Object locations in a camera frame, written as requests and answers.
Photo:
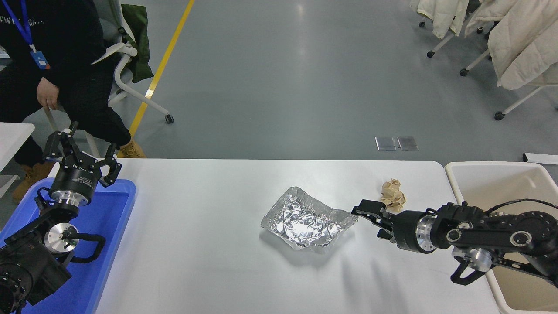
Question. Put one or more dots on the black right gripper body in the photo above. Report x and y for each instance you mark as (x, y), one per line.
(405, 231)

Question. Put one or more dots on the person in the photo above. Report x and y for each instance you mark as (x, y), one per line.
(65, 30)

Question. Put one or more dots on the grey white office chair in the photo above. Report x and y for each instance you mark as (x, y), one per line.
(122, 74)

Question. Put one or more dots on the small white side table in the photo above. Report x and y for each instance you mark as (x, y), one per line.
(13, 139)

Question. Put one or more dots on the person's left hand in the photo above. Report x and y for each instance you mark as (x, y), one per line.
(48, 93)

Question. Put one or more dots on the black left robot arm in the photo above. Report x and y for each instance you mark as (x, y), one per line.
(26, 261)

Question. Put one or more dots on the large pale plastic bin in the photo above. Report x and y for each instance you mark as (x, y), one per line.
(479, 183)

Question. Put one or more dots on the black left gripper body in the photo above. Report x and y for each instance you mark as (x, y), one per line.
(76, 179)

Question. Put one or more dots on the white rolling chair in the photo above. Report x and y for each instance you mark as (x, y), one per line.
(518, 102)
(475, 61)
(440, 43)

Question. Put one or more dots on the silver foil tray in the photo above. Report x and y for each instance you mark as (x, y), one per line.
(305, 222)

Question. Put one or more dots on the tan paper ball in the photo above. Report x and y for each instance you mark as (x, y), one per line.
(392, 192)

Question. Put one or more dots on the silver floor plate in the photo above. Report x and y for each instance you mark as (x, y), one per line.
(407, 143)
(385, 143)

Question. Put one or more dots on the tan work boot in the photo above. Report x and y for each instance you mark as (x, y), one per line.
(130, 150)
(30, 179)

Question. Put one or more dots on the white flat bar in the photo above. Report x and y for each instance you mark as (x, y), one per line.
(540, 158)

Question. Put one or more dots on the blue plastic tray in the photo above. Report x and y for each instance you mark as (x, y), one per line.
(109, 226)

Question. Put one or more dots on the dark green jacket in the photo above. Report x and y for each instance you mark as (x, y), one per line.
(139, 43)

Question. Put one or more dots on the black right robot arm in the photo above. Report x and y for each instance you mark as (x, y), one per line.
(488, 235)

